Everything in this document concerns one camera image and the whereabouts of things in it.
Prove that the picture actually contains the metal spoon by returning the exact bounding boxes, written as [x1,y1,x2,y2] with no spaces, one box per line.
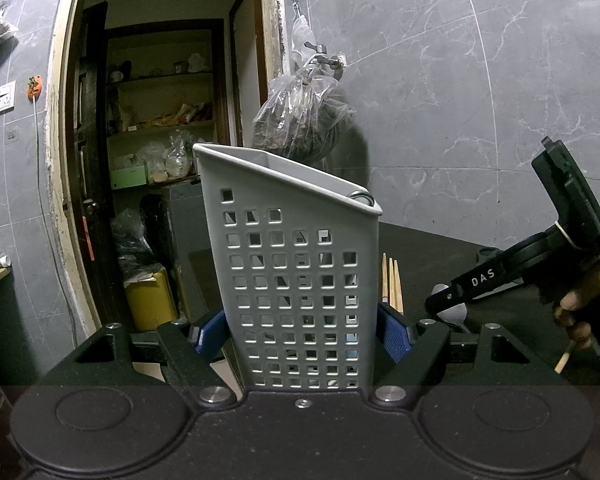
[437,304,471,334]

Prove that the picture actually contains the long wooden chopstick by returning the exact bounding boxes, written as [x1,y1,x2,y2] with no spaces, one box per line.
[554,341,576,374]

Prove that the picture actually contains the white perforated utensil basket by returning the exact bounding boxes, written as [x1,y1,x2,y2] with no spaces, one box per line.
[194,143,381,391]

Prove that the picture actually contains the person right hand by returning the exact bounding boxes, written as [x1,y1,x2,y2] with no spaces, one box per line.
[553,268,600,350]

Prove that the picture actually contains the green box on shelf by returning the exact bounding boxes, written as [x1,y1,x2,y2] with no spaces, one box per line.
[110,165,147,190]

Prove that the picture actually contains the hanging plastic bag dark contents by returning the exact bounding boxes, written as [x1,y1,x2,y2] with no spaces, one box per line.
[251,70,355,164]

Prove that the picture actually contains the wall tap fixture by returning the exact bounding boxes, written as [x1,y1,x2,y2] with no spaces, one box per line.
[303,41,347,80]

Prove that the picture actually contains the orange wall hook ornament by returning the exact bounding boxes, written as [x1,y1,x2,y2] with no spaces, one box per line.
[27,75,43,102]

